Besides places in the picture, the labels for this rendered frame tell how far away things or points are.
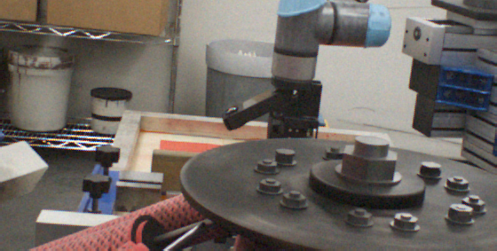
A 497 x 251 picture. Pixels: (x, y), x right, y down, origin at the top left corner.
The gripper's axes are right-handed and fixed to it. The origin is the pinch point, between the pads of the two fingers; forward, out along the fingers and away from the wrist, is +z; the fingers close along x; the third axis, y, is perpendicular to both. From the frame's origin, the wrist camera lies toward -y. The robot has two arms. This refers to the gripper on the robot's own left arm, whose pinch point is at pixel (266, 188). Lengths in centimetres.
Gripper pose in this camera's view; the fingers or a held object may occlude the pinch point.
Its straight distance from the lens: 182.1
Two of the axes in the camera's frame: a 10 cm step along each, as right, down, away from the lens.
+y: 9.9, 1.0, 0.6
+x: -0.3, -2.4, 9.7
